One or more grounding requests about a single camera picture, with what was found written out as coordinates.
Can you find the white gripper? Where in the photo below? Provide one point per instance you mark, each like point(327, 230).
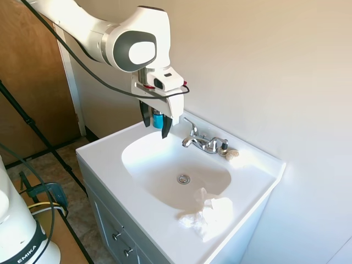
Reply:
point(174, 105)

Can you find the white tissue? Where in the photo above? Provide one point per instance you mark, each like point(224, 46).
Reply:
point(211, 211)

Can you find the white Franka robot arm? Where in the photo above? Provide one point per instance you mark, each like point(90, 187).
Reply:
point(96, 30)

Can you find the teal jar with black lid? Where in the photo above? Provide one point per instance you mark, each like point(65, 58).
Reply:
point(157, 119)

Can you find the white sink vanity top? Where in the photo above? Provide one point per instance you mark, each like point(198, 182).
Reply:
point(154, 165)

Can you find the chrome sink faucet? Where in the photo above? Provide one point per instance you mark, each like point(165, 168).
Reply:
point(202, 141)

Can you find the chrome sink drain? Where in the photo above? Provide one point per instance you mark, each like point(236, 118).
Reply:
point(183, 179)

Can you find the black baseboard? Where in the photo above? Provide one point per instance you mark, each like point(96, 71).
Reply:
point(90, 132)

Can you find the beige seashell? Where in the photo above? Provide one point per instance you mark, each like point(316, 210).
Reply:
point(232, 154)

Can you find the grey vanity cabinet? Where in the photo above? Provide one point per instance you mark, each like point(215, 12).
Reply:
point(110, 217)

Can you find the round metal cabinet knob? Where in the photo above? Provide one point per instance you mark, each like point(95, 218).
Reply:
point(116, 235)
point(128, 251)

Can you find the black metal c-clamp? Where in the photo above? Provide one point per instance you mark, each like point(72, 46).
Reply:
point(56, 192)

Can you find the brown wooden door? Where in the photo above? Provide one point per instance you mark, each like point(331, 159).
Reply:
point(30, 82)

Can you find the light wooden robot table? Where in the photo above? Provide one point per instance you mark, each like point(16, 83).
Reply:
point(66, 242)

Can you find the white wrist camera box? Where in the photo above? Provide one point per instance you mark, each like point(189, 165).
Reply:
point(167, 78)

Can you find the white door frame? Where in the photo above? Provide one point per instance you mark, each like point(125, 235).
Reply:
point(72, 90)

